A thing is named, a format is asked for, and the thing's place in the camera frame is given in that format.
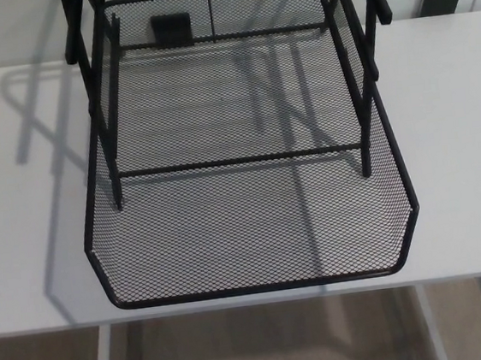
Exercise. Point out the black mesh file tray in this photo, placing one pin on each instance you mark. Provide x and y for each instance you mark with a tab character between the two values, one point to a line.
251	239

